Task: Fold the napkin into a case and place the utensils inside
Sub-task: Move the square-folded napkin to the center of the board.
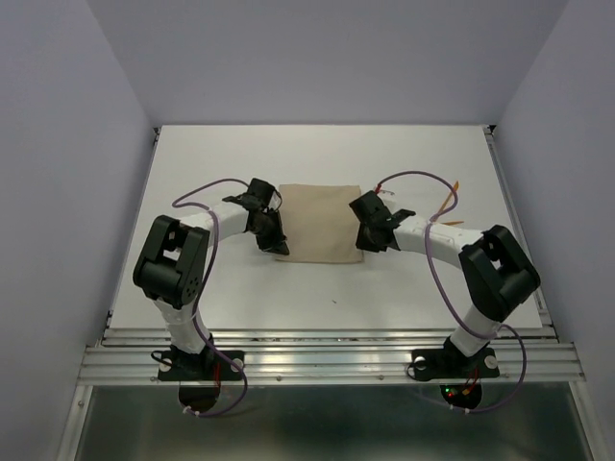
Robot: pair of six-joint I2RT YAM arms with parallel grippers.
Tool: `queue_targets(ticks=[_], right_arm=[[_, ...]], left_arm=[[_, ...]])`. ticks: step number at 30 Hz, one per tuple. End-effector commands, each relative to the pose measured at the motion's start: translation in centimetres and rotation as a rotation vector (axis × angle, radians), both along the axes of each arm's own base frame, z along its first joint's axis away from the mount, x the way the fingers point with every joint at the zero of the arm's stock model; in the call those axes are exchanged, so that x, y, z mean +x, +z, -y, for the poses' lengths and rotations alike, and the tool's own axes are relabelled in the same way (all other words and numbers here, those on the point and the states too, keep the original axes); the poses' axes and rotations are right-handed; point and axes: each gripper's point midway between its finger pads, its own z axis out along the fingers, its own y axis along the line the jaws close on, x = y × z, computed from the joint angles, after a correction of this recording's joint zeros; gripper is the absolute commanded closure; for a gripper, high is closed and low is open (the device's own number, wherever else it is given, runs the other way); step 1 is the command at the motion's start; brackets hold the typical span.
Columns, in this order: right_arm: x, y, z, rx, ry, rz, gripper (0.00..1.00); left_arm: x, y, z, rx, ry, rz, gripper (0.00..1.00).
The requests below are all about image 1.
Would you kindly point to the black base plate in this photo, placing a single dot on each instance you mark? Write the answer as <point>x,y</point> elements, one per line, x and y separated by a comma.
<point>429,364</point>
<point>178,366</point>

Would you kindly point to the left aluminium frame post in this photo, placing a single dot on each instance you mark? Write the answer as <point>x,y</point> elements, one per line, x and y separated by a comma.
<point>74,424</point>

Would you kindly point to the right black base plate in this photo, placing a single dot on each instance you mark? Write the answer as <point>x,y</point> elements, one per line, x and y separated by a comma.
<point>429,364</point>

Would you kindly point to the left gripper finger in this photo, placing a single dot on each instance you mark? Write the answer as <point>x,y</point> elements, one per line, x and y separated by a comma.
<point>277,226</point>
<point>277,249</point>

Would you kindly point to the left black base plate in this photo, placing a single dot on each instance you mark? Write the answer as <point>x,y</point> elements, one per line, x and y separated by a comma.
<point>178,366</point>

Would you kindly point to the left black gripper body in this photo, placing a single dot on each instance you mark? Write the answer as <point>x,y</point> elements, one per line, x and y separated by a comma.
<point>268,226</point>

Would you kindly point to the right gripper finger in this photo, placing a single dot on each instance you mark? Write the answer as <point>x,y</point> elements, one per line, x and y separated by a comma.
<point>379,248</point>
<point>362,242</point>

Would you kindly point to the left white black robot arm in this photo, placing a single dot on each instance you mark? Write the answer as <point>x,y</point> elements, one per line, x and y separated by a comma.
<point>175,264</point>

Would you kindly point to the aluminium mounting rail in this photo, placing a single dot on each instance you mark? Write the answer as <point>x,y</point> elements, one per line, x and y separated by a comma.
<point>311,357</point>

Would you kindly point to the beige cloth napkin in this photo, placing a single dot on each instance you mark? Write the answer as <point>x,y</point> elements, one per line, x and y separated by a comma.
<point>319,225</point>

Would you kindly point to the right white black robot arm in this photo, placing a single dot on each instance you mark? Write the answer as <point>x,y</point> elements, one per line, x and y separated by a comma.
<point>498,274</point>

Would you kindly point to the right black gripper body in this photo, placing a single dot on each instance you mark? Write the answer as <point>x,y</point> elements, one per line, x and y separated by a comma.
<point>370,238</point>

